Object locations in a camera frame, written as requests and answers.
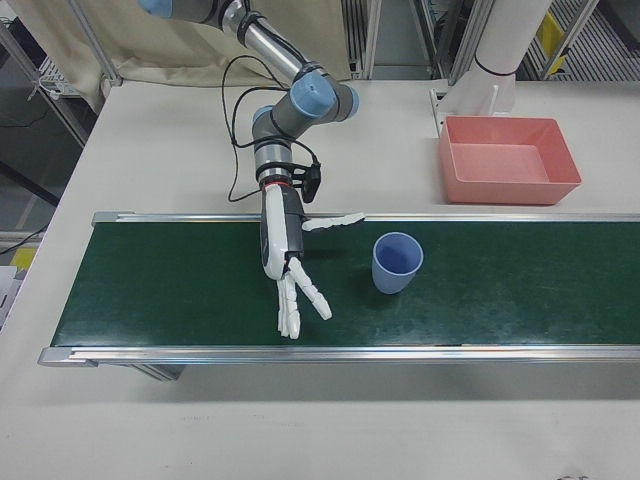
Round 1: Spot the green conveyor belt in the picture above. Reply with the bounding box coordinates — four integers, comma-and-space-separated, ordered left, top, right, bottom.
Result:
38, 209, 640, 384

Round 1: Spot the beige curtain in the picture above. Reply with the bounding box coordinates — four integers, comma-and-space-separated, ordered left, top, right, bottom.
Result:
64, 0, 351, 87

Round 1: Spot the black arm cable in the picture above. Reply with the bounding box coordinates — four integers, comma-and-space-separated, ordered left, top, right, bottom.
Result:
221, 55, 296, 204

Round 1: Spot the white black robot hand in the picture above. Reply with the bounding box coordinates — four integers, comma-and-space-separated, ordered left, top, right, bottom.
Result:
257, 184, 366, 341

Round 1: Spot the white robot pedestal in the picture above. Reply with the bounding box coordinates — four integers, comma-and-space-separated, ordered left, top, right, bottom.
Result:
428, 0, 549, 139

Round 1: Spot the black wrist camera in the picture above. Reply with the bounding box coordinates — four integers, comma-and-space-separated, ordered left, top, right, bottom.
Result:
292, 159, 324, 204

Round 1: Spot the pink plastic box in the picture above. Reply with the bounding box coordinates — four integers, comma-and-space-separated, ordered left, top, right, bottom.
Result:
438, 115, 583, 206

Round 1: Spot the blue plastic cup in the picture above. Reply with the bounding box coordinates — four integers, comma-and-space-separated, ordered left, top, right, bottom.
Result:
371, 231, 425, 295

